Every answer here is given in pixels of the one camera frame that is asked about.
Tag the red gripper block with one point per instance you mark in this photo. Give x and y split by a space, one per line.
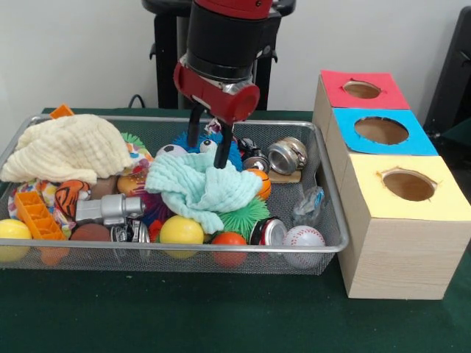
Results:
209 97

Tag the mint green waffle cloth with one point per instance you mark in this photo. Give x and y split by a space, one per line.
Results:
191 191

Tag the crushed clear plastic bottle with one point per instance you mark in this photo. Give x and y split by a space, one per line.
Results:
309 206

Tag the cream waffle cloth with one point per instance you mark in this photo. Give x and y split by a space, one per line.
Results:
66 147

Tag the shallow clear mesh bin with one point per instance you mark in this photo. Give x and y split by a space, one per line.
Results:
147 259

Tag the wooden box with three holes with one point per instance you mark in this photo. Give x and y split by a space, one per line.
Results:
401 257

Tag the crushed silver can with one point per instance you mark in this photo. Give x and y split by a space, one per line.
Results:
287 154

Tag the yellow ball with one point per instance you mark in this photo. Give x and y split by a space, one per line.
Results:
14 231
180 229

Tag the plain orange ball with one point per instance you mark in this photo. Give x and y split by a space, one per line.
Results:
228 240

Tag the crushed red can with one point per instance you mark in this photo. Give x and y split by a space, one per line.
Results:
268 231

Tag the silver plastic toy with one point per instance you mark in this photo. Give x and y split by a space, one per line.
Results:
110 209

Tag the white toy baseball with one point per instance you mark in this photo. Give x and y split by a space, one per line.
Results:
303 237

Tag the dark green tablecloth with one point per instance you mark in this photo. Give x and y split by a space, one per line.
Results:
221 312

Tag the long orange toy brick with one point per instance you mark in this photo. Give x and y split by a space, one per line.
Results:
37 217

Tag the black chair back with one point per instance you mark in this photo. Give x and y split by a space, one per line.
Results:
456 73

